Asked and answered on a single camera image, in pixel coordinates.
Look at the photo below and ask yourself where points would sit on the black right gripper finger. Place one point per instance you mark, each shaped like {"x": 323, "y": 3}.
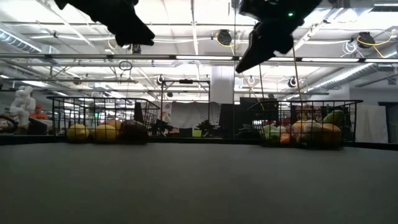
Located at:
{"x": 276, "y": 39}
{"x": 253, "y": 40}

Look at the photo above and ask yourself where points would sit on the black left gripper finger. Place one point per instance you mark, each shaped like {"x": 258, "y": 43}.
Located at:
{"x": 130, "y": 35}
{"x": 136, "y": 23}

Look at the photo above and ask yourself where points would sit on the yellow lemon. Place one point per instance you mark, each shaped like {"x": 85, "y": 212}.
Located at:
{"x": 114, "y": 124}
{"x": 105, "y": 133}
{"x": 77, "y": 132}

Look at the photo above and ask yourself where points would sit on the red apple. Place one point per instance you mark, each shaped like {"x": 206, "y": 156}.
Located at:
{"x": 133, "y": 130}

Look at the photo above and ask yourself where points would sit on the orange yellow chili pepper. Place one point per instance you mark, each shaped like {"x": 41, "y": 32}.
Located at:
{"x": 284, "y": 138}

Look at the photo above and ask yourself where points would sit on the orange oval vegetable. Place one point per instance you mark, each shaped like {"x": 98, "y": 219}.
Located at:
{"x": 331, "y": 134}

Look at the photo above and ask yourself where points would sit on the black background robot arm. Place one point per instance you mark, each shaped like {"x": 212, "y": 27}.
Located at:
{"x": 161, "y": 127}
{"x": 207, "y": 127}

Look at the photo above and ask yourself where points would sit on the long ceiling light strip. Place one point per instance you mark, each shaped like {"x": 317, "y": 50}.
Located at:
{"x": 202, "y": 58}

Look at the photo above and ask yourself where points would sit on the black computer case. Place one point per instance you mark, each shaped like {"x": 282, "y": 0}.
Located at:
{"x": 243, "y": 112}

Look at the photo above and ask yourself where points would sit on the black pole stand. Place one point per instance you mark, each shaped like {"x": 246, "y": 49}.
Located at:
{"x": 138, "y": 112}

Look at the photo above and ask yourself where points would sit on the black panel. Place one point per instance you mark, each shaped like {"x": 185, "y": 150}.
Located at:
{"x": 227, "y": 121}

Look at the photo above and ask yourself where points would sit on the white sheet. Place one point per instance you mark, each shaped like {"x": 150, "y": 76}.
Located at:
{"x": 371, "y": 124}
{"x": 192, "y": 113}

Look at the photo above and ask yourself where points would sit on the green box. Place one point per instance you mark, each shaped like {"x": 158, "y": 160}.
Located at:
{"x": 196, "y": 133}

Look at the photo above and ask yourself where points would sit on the person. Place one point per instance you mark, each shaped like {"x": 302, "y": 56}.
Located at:
{"x": 38, "y": 113}

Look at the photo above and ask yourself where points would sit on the black table mat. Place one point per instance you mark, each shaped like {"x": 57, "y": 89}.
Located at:
{"x": 199, "y": 186}

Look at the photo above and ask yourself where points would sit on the black metal frame rig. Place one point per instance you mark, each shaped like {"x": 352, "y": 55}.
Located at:
{"x": 186, "y": 81}

